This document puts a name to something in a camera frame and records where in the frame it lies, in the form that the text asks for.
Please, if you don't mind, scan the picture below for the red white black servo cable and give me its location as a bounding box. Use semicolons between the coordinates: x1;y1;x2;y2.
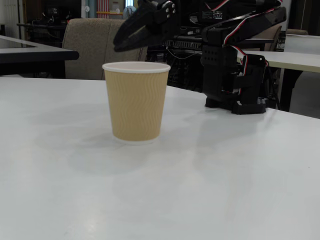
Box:
211;0;230;11
223;1;282;96

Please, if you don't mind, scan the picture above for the white table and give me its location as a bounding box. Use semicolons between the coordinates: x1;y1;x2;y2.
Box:
283;33;320;53
234;50;320;113

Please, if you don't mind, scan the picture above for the black desk with cable tray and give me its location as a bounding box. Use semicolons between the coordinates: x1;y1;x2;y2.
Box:
146;32;275;92

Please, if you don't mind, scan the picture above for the tan paper cup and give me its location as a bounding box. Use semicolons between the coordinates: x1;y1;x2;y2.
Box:
101;61;172;146

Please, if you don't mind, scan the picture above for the red white striped panel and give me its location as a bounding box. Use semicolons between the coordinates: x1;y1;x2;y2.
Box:
96;0;111;13

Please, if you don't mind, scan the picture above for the dark equipment bench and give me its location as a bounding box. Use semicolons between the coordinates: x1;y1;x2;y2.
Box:
16;21;68;48

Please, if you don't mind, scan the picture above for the beige fabric chair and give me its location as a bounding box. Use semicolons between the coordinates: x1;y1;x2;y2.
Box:
61;17;149;81
249;23;283;53
286;28;309;36

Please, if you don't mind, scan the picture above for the black power cable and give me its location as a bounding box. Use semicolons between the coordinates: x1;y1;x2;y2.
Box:
264;61;282;111

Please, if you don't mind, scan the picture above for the black top table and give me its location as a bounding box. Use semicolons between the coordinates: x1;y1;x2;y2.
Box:
0;34;80;78

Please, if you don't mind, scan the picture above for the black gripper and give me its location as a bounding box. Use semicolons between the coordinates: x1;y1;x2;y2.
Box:
112;0;191;53

